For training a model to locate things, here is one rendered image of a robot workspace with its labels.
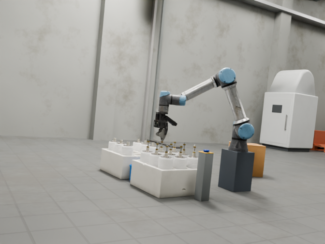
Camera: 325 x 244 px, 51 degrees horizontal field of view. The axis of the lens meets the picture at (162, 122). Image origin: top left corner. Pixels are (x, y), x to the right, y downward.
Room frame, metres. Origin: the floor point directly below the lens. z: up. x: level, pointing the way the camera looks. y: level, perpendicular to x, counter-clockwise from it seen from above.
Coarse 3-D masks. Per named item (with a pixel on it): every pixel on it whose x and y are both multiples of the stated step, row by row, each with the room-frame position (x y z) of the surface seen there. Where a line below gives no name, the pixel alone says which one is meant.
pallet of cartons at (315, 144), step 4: (316, 132) 7.13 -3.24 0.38; (320, 132) 7.20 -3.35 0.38; (324, 132) 7.27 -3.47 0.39; (316, 136) 7.14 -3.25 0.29; (320, 136) 7.21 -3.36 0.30; (324, 136) 7.28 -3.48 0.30; (316, 140) 7.15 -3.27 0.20; (320, 140) 7.22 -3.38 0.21; (324, 140) 7.29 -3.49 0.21; (316, 144) 7.07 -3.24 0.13; (320, 144) 7.13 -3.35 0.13; (324, 144) 7.20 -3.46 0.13; (312, 148) 7.07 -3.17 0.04; (316, 148) 7.08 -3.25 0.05; (320, 148) 7.64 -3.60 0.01; (324, 148) 7.70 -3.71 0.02
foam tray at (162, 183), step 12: (132, 168) 2.44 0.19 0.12; (144, 168) 2.31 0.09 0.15; (156, 168) 2.19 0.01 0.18; (132, 180) 2.43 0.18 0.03; (144, 180) 2.29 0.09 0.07; (156, 180) 2.17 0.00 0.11; (168, 180) 2.16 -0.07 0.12; (180, 180) 2.22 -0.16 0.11; (192, 180) 2.28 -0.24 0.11; (156, 192) 2.16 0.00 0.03; (168, 192) 2.17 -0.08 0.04; (180, 192) 2.23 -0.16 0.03; (192, 192) 2.28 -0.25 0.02
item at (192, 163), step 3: (189, 159) 2.34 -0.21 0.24; (192, 159) 2.32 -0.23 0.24; (195, 159) 2.32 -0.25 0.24; (189, 162) 2.33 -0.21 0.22; (192, 162) 2.32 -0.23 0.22; (195, 162) 2.33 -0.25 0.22; (189, 165) 2.33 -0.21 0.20; (192, 165) 2.32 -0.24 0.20; (195, 165) 2.33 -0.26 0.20; (192, 168) 2.32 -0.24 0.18; (195, 168) 2.33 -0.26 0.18
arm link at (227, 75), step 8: (224, 72) 2.43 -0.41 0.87; (232, 72) 2.43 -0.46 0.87; (224, 80) 2.42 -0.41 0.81; (232, 80) 2.42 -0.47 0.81; (224, 88) 2.46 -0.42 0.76; (232, 88) 2.45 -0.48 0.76; (232, 96) 2.45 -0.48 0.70; (232, 104) 2.46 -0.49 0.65; (240, 104) 2.46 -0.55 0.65; (232, 112) 2.49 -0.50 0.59; (240, 112) 2.45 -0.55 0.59; (240, 120) 2.45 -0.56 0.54; (248, 120) 2.45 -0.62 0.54; (240, 128) 2.43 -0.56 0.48; (248, 128) 2.43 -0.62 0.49; (240, 136) 2.44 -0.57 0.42; (248, 136) 2.43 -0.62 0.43
